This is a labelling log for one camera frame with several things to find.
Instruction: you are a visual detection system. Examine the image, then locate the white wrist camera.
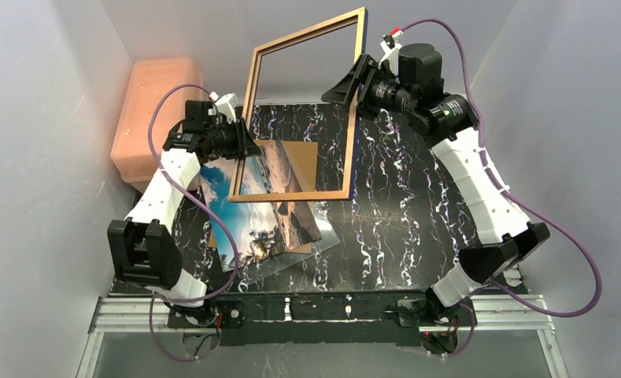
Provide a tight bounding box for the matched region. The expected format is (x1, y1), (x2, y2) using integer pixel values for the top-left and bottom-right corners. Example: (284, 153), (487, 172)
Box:
(209, 91), (238, 124)
(379, 28), (404, 75)

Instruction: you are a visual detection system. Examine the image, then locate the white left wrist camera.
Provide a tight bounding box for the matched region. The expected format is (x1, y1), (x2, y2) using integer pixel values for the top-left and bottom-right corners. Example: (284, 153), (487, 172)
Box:
(209, 91), (238, 124)

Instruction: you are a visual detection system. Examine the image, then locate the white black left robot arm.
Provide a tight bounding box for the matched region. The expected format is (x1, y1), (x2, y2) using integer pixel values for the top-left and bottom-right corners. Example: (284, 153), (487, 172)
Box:
(107, 94), (261, 308)

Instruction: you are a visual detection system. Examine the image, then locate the beach landscape photo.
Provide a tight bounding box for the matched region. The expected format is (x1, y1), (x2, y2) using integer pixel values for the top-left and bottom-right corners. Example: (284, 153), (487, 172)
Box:
(199, 139), (323, 273)

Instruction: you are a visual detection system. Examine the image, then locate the wooden picture frame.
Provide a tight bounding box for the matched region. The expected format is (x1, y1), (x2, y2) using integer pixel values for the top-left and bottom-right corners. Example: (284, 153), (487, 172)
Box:
(227, 6), (369, 203)

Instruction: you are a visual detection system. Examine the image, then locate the brown fibreboard backing board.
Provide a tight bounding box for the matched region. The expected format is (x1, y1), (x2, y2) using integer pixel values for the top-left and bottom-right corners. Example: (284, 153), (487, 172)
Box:
(208, 139), (320, 256)

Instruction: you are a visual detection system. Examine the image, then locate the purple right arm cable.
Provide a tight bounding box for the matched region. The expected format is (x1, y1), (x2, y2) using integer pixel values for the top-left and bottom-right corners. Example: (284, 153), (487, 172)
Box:
(401, 18), (603, 358)

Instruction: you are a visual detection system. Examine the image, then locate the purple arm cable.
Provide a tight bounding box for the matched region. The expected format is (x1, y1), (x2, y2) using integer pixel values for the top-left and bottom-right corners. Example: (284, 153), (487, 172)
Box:
(147, 83), (242, 363)
(401, 18), (603, 358)

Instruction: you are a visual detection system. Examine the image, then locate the clear acrylic sheet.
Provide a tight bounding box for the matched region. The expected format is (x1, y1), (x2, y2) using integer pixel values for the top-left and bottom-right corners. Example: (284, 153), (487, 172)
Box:
(221, 139), (340, 285)

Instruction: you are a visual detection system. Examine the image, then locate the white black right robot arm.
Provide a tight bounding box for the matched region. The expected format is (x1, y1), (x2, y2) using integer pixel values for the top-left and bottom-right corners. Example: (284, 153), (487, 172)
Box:
(321, 43), (550, 313)

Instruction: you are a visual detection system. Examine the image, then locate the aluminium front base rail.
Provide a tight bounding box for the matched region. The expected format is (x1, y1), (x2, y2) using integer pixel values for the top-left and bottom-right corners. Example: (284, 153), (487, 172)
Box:
(77, 291), (567, 377)

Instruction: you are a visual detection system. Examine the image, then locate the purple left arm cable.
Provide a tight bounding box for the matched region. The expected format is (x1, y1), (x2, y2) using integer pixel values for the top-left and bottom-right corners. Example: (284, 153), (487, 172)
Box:
(147, 83), (242, 363)

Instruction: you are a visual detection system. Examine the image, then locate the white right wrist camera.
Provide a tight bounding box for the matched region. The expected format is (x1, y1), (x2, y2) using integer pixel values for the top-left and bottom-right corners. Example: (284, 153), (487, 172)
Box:
(379, 28), (404, 75)

